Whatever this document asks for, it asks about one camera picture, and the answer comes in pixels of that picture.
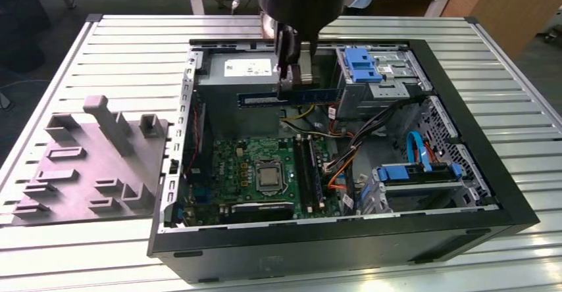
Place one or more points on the grey power supply unit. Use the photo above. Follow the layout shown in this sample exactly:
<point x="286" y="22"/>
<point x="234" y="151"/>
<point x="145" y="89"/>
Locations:
<point x="237" y="121"/>

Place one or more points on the blue RAM stick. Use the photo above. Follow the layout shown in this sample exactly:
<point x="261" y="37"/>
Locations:
<point x="260" y="100"/>

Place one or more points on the grey parts rack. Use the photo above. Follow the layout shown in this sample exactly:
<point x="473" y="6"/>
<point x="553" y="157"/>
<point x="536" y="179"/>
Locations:
<point x="101" y="160"/>

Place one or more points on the wooden cabinet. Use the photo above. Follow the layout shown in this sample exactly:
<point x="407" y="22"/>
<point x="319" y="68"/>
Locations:
<point x="505" y="6"/>

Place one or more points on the black case fan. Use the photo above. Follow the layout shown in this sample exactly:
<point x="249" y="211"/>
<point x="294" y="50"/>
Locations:
<point x="197" y="124"/>

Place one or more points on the black RAM slot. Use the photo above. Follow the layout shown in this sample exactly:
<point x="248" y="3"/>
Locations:
<point x="323" y="173"/>

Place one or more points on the silver disk bay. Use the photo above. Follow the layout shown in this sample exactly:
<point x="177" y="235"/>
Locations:
<point x="440" y="188"/>

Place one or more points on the black PC case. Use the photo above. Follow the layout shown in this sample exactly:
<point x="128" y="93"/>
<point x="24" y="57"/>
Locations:
<point x="352" y="249"/>

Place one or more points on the silver CPU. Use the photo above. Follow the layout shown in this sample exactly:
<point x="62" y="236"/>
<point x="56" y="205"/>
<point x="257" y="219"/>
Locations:
<point x="269" y="177"/>

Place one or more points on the silver optical drive cage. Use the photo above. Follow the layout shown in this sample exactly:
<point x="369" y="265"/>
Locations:
<point x="387" y="91"/>

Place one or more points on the green motherboard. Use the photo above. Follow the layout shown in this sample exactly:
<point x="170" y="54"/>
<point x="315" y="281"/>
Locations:
<point x="233" y="154"/>

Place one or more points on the black graphics card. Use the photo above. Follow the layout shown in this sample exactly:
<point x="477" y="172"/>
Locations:
<point x="264" y="211"/>

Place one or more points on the blue drive latch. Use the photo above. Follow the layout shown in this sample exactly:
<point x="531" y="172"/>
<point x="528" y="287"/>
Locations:
<point x="360" y="65"/>

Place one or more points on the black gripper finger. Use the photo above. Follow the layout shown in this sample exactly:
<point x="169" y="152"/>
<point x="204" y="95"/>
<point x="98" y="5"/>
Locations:
<point x="288" y="55"/>
<point x="308" y="62"/>

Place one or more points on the blue expansion slot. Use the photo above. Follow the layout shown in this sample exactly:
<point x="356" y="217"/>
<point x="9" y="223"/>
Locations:
<point x="202" y="195"/>

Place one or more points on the hard disk in blue carrier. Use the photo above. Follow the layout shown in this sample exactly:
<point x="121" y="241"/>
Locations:
<point x="421" y="173"/>

